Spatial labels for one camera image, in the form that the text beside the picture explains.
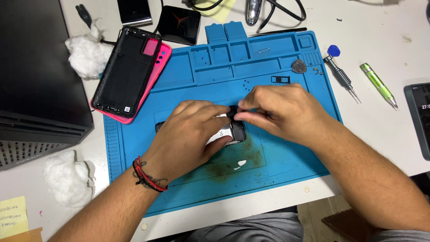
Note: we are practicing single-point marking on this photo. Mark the person's right fingers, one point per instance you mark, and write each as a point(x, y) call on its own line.
point(250, 106)

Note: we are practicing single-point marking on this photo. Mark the person's left fingers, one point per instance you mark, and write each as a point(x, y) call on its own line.
point(215, 116)

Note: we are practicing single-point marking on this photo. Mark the black phone back cover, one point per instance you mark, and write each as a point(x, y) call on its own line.
point(126, 72)

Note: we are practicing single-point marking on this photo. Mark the disassembled black smartphone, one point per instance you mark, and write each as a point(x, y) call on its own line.
point(231, 131)

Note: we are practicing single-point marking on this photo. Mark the person's right hand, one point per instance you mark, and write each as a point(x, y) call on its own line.
point(285, 114)

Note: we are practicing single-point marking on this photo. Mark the grey precision screwdriver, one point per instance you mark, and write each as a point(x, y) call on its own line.
point(341, 76)

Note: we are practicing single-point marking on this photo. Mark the grey triangular pick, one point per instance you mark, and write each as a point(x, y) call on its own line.
point(299, 66)

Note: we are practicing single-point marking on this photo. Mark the person's left hand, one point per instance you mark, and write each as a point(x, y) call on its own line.
point(188, 134)

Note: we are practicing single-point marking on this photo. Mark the blue silicone repair mat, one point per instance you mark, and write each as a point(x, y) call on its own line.
point(221, 161)

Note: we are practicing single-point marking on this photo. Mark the black computer case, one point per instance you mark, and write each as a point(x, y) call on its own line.
point(35, 84)

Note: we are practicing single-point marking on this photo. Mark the person's grey shirt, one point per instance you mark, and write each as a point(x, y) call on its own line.
point(248, 228)

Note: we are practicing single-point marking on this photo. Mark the black sim tray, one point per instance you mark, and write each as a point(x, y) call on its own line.
point(280, 79)

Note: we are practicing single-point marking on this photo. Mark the pink phone case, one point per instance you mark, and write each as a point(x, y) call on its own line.
point(153, 72)

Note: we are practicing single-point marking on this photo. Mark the dark green smartphone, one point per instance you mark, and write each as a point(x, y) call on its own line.
point(420, 117)

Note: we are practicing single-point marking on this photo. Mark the black tweezers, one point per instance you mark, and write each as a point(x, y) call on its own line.
point(278, 32)

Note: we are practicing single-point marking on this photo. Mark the white paper scrap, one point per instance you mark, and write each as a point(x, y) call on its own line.
point(241, 164)

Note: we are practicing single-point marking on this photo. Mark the black silver phone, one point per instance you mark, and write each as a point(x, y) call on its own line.
point(134, 12)

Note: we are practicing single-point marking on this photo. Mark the yellow sticky note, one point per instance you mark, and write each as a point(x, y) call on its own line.
point(12, 216)

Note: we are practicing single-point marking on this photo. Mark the green precision screwdriver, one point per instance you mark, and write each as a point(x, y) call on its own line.
point(378, 84)

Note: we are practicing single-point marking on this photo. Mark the white cotton wad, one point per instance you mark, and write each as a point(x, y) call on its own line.
point(69, 179)
point(88, 52)

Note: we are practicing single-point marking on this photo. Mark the brown wallet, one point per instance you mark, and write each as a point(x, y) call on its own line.
point(352, 225)

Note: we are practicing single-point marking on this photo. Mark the blue guitar pick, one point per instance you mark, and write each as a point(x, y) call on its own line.
point(334, 51)

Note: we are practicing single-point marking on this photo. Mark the pale yellow paper sheet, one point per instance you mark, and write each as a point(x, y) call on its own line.
point(218, 10)

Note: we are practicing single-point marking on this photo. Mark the black square box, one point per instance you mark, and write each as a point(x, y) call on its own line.
point(179, 25)

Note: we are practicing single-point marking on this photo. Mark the metal sim ejector pin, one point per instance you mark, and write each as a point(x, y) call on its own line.
point(263, 51)

